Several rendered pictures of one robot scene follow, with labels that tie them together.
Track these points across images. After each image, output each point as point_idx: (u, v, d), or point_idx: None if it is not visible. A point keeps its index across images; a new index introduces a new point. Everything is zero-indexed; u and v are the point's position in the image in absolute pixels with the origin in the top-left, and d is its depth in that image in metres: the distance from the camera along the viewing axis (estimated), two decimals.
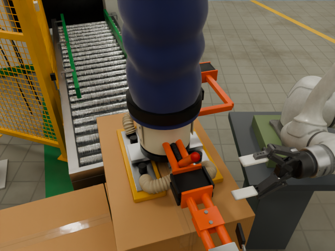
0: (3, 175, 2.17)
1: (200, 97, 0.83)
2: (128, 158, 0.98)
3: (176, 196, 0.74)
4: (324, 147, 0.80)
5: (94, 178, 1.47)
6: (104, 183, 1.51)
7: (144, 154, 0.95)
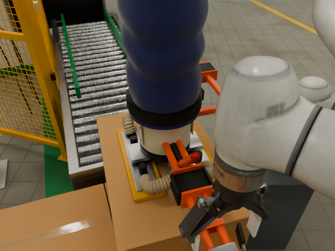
0: (3, 175, 2.17)
1: (200, 97, 0.83)
2: (128, 158, 0.98)
3: (176, 196, 0.74)
4: None
5: (94, 178, 1.47)
6: (104, 183, 1.51)
7: (144, 154, 0.95)
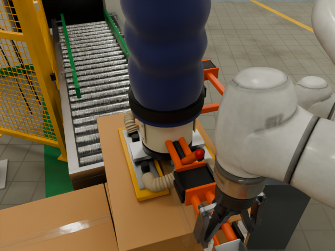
0: (3, 175, 2.17)
1: (203, 94, 0.83)
2: (131, 157, 0.98)
3: (180, 194, 0.73)
4: None
5: (94, 178, 1.47)
6: (104, 183, 1.51)
7: (146, 152, 0.94)
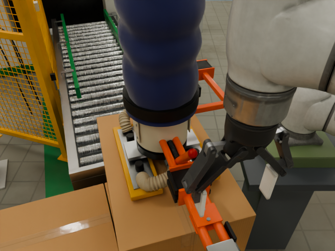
0: (3, 175, 2.17)
1: (197, 94, 0.83)
2: (125, 156, 0.97)
3: (173, 193, 0.73)
4: None
5: (94, 178, 1.47)
6: (104, 183, 1.51)
7: (140, 151, 0.94)
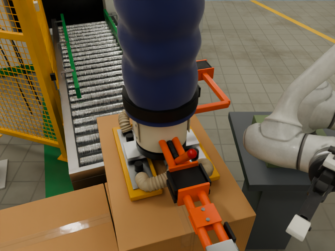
0: (3, 175, 2.17)
1: (197, 94, 0.83)
2: (125, 156, 0.97)
3: (173, 194, 0.73)
4: None
5: (94, 178, 1.47)
6: (104, 183, 1.51)
7: (140, 151, 0.94)
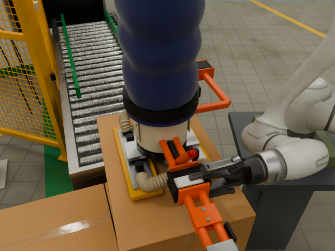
0: (3, 175, 2.17)
1: (197, 94, 0.83)
2: (125, 156, 0.97)
3: (173, 194, 0.73)
4: (275, 152, 0.77)
5: (94, 178, 1.47)
6: (104, 183, 1.51)
7: (140, 151, 0.94)
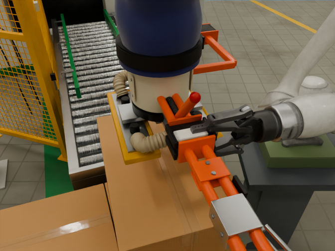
0: (3, 175, 2.17)
1: (200, 42, 0.73)
2: (119, 119, 0.87)
3: (173, 150, 0.63)
4: (290, 104, 0.68)
5: (94, 178, 1.47)
6: (104, 183, 1.51)
7: (136, 113, 0.84)
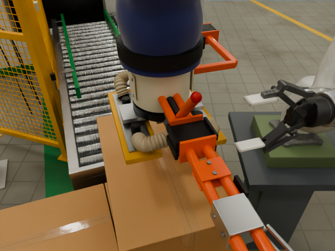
0: (3, 175, 2.17)
1: (201, 42, 0.73)
2: (120, 119, 0.87)
3: (174, 149, 0.63)
4: None
5: (94, 178, 1.47)
6: (104, 183, 1.51)
7: (137, 113, 0.84)
